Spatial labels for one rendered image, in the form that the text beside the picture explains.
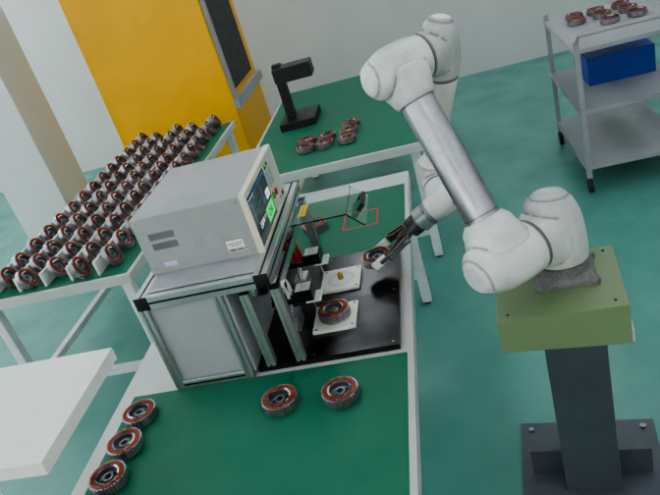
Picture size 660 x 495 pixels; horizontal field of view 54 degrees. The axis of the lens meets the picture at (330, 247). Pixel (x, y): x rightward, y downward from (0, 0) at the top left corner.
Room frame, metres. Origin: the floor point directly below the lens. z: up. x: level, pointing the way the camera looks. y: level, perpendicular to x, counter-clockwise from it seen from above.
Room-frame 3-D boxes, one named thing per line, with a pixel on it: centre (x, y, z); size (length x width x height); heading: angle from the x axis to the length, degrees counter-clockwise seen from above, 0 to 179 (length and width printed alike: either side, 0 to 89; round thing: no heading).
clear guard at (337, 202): (2.20, -0.01, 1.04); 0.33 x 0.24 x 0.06; 76
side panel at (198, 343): (1.80, 0.49, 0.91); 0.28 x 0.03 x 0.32; 76
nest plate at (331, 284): (2.14, 0.00, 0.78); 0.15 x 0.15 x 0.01; 76
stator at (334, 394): (1.52, 0.10, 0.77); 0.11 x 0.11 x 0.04
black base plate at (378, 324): (2.02, 0.04, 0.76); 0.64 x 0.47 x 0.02; 166
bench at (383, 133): (4.37, -0.34, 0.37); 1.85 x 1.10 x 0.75; 166
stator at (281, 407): (1.57, 0.28, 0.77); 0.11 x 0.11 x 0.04
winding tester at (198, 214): (2.11, 0.33, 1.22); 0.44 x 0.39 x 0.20; 166
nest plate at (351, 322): (1.90, 0.05, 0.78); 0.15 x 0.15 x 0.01; 76
